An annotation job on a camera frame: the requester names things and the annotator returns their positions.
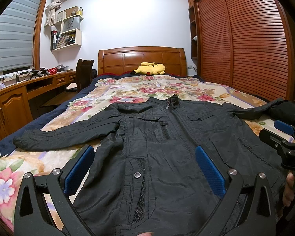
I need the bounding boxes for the black zip jacket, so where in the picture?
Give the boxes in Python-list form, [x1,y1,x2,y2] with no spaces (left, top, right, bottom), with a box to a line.
[13,96,295,235]

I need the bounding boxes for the person's right hand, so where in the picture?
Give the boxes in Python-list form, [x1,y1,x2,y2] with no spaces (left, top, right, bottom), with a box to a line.
[282,171,295,207]

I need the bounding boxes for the floral bed blanket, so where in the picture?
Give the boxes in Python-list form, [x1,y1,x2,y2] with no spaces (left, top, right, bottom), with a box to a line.
[0,75,295,233]

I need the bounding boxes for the wooden louvered wardrobe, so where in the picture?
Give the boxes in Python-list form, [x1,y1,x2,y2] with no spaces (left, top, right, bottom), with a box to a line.
[188,0,295,102]

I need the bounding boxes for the wooden desk with cabinets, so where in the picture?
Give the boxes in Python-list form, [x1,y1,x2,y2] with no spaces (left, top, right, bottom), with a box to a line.
[0,71,76,141]

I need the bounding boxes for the red basket on desk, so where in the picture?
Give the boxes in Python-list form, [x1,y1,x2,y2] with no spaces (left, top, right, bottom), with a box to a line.
[48,67,57,75]

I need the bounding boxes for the dark wooden chair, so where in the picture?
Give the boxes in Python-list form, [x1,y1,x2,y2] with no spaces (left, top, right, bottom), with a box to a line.
[66,59,97,92]

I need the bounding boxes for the yellow Pikachu plush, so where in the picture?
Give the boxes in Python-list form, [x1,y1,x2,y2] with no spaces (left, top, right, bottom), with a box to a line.
[130,62,166,76]

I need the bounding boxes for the wooden bed headboard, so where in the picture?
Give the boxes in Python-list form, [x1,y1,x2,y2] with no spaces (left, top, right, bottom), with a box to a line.
[97,46,187,77]

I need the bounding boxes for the grey window blind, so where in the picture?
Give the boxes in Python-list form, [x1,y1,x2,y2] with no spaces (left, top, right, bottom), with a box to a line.
[0,0,41,72]

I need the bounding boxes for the cream hanging bundle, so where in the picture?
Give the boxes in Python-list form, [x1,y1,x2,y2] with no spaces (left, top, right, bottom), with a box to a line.
[45,0,66,27]

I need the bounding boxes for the white wall shelf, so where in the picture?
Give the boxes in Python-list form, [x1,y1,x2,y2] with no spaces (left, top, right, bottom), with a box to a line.
[50,6,84,53]

